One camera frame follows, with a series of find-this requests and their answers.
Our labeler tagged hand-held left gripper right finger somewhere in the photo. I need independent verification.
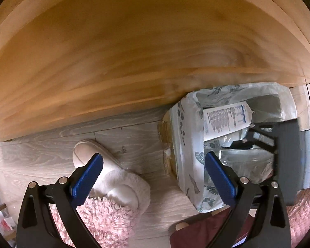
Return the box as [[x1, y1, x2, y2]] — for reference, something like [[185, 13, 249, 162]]
[[205, 152, 291, 248]]

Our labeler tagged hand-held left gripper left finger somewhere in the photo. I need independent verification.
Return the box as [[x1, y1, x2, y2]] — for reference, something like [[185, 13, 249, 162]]
[[16, 153, 104, 248]]

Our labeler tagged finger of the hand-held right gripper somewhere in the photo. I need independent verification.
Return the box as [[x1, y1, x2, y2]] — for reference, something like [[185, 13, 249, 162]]
[[250, 123, 275, 135], [244, 132, 275, 155]]

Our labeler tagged white milk carton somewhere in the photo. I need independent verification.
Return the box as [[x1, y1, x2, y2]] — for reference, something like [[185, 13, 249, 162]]
[[203, 102, 254, 138]]

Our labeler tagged printed white trash bag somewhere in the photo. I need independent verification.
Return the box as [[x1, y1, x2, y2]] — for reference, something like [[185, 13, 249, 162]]
[[168, 82, 297, 213]]

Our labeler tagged brown cardboard bin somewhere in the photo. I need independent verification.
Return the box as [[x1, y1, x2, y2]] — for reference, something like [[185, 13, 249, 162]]
[[157, 114, 180, 177]]

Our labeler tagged white fluffy slipper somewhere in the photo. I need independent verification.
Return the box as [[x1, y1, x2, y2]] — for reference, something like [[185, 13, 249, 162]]
[[72, 139, 151, 211]]

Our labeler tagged person's left leg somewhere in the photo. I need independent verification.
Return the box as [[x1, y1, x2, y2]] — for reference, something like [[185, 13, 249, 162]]
[[49, 196, 142, 248]]

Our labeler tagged maroon cloth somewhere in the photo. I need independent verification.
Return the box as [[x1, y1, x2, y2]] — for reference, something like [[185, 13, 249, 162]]
[[169, 207, 259, 248]]

